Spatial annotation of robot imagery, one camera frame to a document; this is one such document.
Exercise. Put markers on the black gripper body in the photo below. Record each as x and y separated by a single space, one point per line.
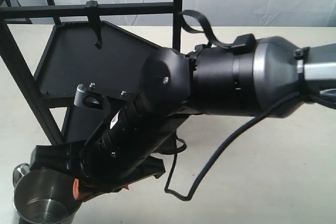
122 156

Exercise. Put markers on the black metal rack frame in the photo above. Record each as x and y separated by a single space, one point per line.
49 110

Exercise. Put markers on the stainless steel mug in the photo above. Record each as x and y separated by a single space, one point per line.
42 196

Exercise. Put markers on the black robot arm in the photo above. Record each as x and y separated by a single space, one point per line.
262 78

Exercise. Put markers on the black plastic peg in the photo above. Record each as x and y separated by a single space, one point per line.
94 21

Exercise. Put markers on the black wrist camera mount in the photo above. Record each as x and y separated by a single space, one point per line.
91 96

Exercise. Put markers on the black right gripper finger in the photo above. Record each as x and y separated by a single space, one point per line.
55 157

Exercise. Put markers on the black orange-padded gripper finger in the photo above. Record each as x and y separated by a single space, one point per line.
82 192

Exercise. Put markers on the black plastic tray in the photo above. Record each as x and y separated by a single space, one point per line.
69 130
71 58

